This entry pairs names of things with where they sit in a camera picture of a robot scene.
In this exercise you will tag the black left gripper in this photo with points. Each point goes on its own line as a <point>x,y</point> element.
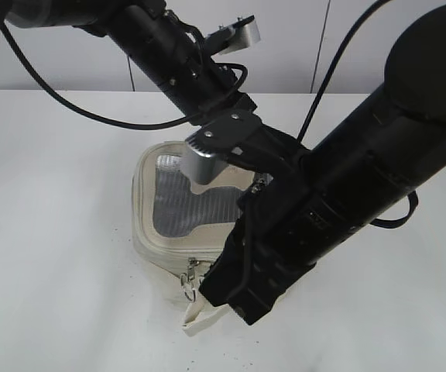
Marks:
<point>240,138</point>

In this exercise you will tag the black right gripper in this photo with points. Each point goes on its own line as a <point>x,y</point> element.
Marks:
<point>249,276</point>

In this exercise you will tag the metal zipper pull with ring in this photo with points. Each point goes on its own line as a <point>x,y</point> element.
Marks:
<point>190,280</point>

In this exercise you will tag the cream insulated zipper bag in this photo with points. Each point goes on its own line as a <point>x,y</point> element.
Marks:
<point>174,219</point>

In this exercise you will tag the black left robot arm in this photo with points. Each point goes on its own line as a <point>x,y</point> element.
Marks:
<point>178,59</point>

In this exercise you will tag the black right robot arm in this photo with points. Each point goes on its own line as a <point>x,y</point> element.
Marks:
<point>317,198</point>

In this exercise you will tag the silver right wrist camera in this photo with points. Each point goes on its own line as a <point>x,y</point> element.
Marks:
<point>199,165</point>

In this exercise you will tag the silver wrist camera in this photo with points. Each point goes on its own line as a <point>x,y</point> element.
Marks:
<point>199,165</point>
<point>240,35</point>

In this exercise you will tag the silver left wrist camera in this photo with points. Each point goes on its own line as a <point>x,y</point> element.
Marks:
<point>240,35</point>

